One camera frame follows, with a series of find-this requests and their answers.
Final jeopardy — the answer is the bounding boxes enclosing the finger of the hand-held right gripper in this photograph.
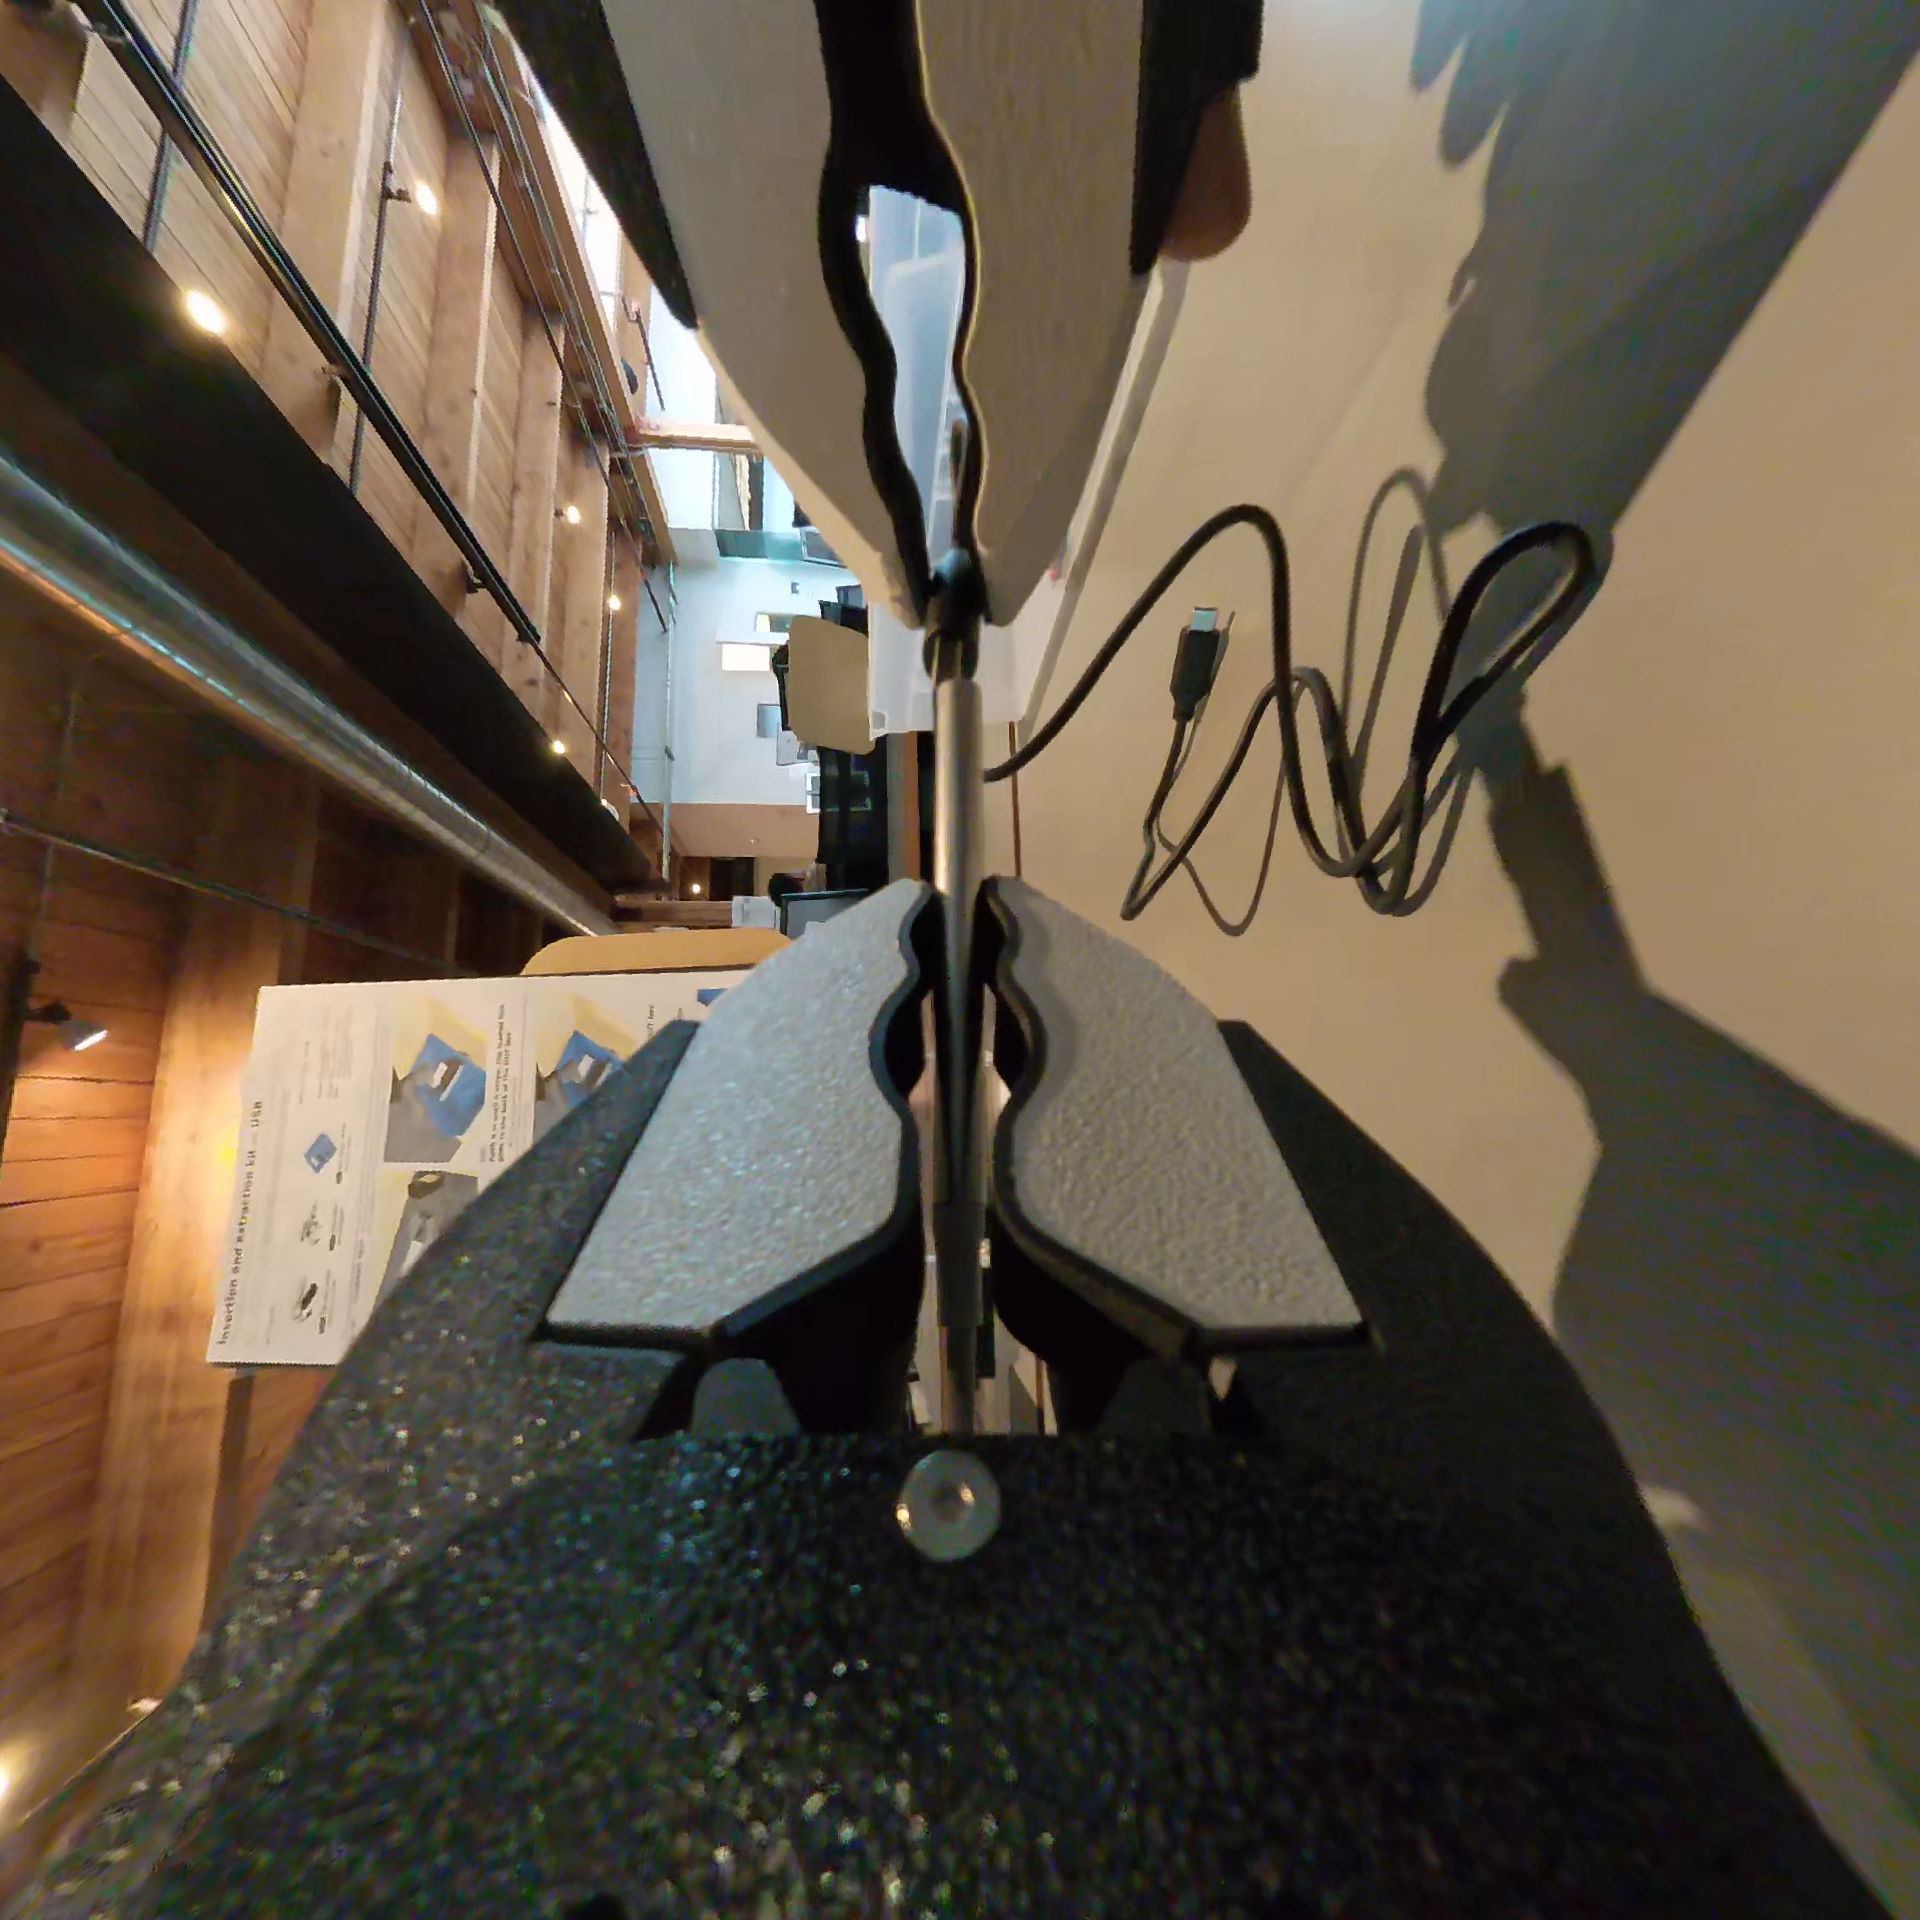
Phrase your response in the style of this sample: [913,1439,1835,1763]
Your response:
[598,0,935,626]
[913,0,1155,626]

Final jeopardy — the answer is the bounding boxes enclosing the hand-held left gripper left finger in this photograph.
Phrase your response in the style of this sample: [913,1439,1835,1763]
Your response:
[545,881,942,1441]

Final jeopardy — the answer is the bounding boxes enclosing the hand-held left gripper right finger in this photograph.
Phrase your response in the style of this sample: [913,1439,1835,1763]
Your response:
[978,878,1366,1441]

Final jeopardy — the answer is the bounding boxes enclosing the white usb hub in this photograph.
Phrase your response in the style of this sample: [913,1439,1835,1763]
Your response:
[930,675,991,1215]

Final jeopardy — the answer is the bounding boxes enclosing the black-plug usb cable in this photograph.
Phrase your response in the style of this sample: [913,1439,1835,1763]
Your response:
[919,503,1599,939]

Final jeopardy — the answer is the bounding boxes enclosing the person's right hand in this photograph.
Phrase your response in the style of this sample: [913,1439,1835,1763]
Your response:
[1161,79,1258,266]

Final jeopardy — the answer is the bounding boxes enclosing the instruction sheet on stand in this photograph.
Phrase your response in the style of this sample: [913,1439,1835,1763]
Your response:
[207,930,794,1370]

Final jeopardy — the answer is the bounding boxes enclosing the rounded beige board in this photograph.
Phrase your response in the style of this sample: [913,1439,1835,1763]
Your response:
[785,614,881,758]

